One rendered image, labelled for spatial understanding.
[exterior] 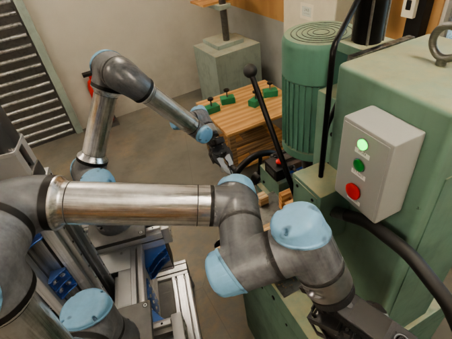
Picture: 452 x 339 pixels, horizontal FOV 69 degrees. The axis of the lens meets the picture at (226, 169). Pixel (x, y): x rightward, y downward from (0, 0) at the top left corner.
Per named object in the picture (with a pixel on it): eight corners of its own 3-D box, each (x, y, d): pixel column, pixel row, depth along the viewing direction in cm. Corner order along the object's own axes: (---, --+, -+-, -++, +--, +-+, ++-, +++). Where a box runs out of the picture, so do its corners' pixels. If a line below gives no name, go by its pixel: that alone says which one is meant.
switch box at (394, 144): (358, 177, 63) (372, 103, 53) (401, 210, 56) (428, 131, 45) (332, 190, 61) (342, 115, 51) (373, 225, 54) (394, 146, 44)
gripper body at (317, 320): (337, 304, 62) (315, 261, 58) (382, 321, 56) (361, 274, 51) (317, 339, 59) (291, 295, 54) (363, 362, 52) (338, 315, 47)
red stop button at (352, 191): (347, 191, 57) (350, 178, 55) (360, 202, 55) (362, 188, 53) (342, 194, 57) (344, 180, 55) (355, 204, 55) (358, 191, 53)
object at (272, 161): (289, 154, 129) (289, 142, 125) (306, 169, 121) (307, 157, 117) (260, 166, 125) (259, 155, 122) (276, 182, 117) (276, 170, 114)
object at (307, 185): (319, 207, 81) (323, 159, 71) (344, 231, 74) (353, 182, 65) (290, 220, 79) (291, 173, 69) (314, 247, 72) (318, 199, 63)
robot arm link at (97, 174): (98, 220, 119) (83, 194, 110) (86, 201, 128) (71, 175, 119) (128, 204, 124) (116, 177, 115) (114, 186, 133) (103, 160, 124)
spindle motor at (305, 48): (318, 121, 102) (327, 15, 82) (360, 148, 89) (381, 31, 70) (270, 140, 97) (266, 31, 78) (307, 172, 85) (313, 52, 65)
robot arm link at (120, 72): (130, 56, 100) (220, 128, 137) (116, 48, 107) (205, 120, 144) (108, 88, 100) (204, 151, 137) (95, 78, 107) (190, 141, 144)
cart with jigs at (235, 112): (266, 130, 315) (264, 66, 274) (303, 161, 274) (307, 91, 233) (204, 155, 297) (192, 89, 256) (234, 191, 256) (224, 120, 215)
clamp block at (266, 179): (290, 169, 136) (290, 152, 130) (311, 187, 126) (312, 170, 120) (259, 182, 132) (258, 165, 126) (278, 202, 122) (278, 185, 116)
